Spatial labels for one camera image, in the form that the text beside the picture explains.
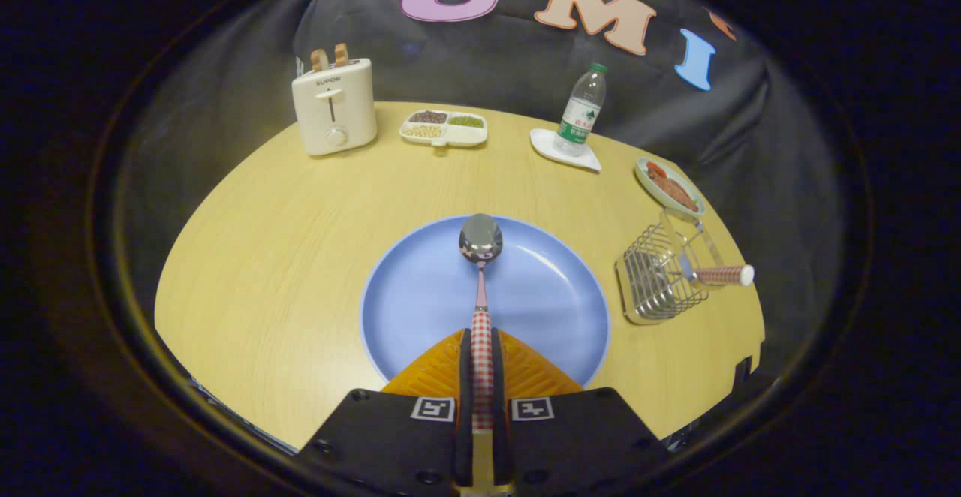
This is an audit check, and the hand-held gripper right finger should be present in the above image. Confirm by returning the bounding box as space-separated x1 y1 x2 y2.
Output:
490 328 669 497

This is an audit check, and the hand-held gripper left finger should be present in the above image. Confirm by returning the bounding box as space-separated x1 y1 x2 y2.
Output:
297 328 475 497

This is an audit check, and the checkered handle fork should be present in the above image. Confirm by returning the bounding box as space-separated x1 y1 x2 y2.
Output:
676 255 755 288

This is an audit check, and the checkered handle spoon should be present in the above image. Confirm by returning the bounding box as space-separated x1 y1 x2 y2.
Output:
459 213 505 430

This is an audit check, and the blue round plate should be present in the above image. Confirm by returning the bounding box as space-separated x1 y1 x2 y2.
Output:
360 215 611 389

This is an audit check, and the pale green plate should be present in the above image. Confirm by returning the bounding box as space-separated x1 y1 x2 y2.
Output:
634 157 707 218

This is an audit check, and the sliced meat with vegetables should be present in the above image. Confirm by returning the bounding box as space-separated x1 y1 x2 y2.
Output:
646 161 697 211

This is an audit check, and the white square coaster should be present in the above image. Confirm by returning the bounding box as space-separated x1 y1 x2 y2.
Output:
529 128 602 173

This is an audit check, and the white divided bean dish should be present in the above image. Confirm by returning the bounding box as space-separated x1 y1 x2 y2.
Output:
399 110 489 148

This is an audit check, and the clear plastic water bottle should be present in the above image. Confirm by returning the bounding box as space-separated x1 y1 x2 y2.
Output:
554 62 609 157

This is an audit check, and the white toaster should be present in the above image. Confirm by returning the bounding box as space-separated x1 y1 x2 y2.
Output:
291 58 378 157

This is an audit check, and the black backdrop cloth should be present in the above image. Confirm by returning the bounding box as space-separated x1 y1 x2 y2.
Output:
124 0 842 378

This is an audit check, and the metal wire cutlery basket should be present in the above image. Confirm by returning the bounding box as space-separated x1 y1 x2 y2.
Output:
614 208 728 325

